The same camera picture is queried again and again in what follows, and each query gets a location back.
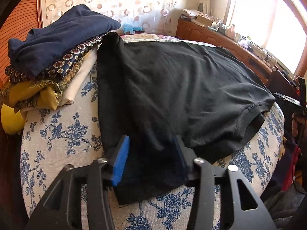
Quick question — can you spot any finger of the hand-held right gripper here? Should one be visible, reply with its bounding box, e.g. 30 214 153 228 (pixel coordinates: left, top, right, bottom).
273 91 302 107

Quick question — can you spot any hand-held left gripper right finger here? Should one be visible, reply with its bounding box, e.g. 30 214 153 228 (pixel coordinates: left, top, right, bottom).
172 135 276 230

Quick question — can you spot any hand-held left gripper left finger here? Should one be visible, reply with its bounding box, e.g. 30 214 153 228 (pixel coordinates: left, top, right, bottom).
25 135 130 230

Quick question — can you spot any black printed t-shirt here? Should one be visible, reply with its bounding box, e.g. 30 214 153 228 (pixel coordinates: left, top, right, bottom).
96 32 276 205

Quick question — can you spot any blue floral bed sheet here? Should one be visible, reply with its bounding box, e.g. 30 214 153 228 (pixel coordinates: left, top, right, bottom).
19 32 286 230

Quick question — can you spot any red and navy cloth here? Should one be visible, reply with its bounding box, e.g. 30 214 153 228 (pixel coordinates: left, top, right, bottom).
279 136 302 193

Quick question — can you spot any window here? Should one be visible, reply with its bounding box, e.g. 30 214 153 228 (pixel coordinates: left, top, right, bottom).
225 0 307 77

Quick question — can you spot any cream folded cloth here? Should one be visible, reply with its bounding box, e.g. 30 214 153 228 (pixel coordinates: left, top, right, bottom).
56 48 99 106

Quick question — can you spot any wooden low cabinet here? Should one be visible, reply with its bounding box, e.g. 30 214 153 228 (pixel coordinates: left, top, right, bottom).
176 18 274 84

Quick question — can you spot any yellow patterned cloth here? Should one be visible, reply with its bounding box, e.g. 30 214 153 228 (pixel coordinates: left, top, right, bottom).
0 78 70 113

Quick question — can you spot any navy medallion-patterned scarf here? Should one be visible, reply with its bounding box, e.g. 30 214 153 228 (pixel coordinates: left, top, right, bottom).
5 35 105 84

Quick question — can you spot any cardboard box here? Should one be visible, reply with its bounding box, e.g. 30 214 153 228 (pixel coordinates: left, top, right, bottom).
195 14 214 28

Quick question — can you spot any yellow pillow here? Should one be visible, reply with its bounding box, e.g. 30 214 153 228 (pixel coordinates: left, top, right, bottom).
1 103 27 135

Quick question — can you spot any pink floral quilt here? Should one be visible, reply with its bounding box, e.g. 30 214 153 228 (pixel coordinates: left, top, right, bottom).
120 33 216 47

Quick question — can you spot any floral cloth pile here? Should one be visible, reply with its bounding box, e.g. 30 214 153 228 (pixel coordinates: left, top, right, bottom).
180 8 209 21

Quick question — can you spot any blue tissue box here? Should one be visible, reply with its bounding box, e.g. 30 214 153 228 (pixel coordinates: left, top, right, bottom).
122 23 144 35

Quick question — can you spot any navy folded garment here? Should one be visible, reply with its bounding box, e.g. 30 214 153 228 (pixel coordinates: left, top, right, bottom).
8 3 121 77

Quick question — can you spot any sheer circle-patterned curtain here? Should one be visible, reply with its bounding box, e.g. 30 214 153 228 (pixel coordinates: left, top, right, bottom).
40 0 183 35

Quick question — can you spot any wooden slatted wardrobe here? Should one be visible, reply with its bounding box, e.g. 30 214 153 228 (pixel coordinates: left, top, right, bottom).
0 0 44 89

